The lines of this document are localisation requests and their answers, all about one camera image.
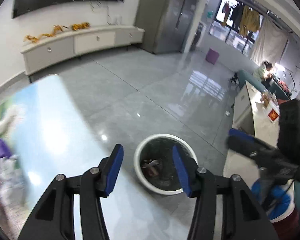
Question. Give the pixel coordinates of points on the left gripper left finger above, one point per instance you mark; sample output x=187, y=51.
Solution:
x=53, y=215

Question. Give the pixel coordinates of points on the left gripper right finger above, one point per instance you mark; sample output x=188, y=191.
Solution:
x=243, y=217

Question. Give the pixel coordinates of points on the white printed plastic bag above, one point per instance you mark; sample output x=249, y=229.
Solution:
x=12, y=182

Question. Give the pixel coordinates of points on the white tissue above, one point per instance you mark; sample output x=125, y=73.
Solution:
x=9, y=118

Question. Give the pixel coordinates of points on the blue sleeve forearm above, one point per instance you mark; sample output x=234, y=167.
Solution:
x=283, y=202

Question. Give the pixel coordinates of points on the white round trash bin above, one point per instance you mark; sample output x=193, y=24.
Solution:
x=154, y=165

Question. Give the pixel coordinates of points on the white side cabinet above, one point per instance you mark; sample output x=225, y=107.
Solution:
x=250, y=117

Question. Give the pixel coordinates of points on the teal sofa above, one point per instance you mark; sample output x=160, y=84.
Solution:
x=244, y=76

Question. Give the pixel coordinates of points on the seated person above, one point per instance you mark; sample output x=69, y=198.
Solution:
x=263, y=72

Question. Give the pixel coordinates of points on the purple square stool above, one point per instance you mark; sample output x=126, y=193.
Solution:
x=212, y=56

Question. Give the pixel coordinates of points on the hanging yellow coat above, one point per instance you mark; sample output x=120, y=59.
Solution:
x=250, y=21

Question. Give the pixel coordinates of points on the white low tv cabinet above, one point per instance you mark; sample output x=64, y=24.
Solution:
x=70, y=44

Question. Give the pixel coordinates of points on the golden dragon ornament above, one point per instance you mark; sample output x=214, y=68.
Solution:
x=56, y=29

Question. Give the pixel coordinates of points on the grey steel refrigerator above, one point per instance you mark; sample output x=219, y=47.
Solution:
x=166, y=24

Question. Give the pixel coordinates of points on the golden tiger ornament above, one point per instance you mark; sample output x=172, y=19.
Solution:
x=80, y=26

